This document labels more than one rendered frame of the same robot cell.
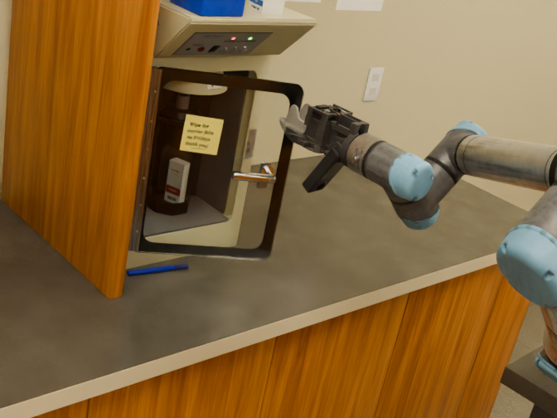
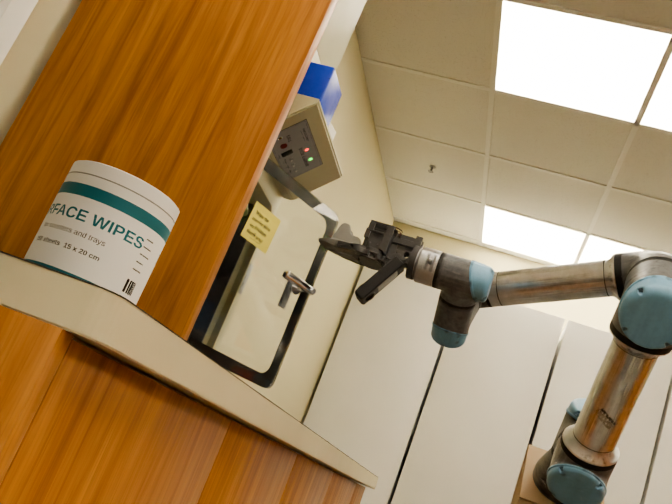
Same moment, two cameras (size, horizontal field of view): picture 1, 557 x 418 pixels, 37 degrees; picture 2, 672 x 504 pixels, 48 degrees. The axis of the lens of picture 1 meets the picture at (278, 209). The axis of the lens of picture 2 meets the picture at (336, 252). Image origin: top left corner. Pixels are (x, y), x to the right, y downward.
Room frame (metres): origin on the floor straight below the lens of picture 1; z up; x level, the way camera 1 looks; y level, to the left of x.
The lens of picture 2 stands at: (0.24, 0.71, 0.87)
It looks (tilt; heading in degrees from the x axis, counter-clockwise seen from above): 16 degrees up; 332
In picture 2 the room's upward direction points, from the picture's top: 22 degrees clockwise
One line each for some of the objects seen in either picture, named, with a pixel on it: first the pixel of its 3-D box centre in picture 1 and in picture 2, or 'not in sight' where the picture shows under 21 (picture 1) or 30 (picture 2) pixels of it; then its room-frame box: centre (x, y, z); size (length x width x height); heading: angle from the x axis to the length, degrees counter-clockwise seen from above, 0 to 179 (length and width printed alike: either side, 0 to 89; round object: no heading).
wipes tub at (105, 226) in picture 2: not in sight; (99, 245); (1.10, 0.53, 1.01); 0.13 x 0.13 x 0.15
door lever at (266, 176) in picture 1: (253, 174); (294, 282); (1.56, 0.06, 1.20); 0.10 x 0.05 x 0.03; 107
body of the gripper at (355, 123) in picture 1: (336, 135); (390, 251); (1.49, -0.08, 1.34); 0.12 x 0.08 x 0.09; 46
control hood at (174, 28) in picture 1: (235, 36); (299, 153); (1.60, 0.15, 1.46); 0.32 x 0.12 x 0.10; 136
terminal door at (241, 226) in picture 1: (215, 169); (258, 270); (1.57, 0.14, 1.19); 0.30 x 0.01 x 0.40; 107
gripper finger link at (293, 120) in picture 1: (293, 119); (341, 236); (1.55, 0.01, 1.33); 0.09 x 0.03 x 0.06; 46
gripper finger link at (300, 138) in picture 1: (303, 137); (357, 250); (1.52, -0.02, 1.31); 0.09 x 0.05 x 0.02; 46
